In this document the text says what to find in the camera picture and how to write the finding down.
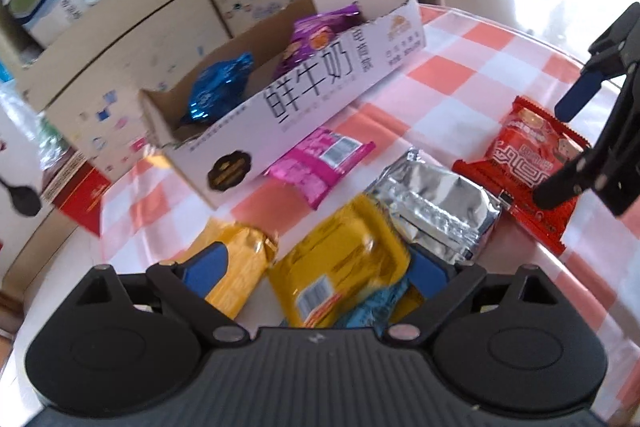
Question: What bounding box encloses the red box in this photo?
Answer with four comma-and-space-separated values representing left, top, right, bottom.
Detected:
42, 149, 113, 235

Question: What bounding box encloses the black flower wall sticker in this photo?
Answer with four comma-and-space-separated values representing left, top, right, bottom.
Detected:
0, 177, 41, 217

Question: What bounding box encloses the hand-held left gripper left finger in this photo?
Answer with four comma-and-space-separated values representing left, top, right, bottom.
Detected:
75, 242, 253, 350

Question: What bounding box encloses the silver foil snack packet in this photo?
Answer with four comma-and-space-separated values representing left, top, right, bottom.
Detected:
365, 148, 503, 265

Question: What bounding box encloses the orange-yellow snack packet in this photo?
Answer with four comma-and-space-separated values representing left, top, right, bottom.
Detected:
187, 219, 280, 320

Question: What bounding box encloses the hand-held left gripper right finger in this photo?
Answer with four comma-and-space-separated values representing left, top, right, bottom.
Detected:
385, 251, 559, 348

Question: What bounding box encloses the pink snack packet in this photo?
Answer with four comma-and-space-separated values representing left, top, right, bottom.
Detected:
264, 127, 377, 211

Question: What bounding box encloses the blue foil snack packet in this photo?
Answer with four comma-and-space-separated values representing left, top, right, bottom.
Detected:
187, 53, 255, 126

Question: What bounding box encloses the red white checkered tablecloth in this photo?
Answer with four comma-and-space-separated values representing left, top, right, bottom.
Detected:
97, 4, 640, 408

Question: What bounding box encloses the yellow snack packet red label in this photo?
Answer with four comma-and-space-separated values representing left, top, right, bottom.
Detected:
267, 194, 412, 329

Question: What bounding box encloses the light blue snack packet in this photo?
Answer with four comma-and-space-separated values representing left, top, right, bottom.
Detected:
342, 282, 426, 330

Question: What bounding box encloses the cream cabinet with stickers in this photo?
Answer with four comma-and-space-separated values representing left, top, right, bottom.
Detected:
0, 0, 381, 293

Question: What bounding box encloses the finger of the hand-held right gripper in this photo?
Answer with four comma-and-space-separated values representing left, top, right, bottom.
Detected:
554, 2, 640, 118
532, 72, 640, 217

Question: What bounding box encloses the white printed cardboard box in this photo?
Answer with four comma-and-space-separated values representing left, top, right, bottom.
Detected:
140, 0, 427, 210

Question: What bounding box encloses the purple snack packet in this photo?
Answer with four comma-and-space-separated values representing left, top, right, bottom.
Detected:
274, 4, 362, 78

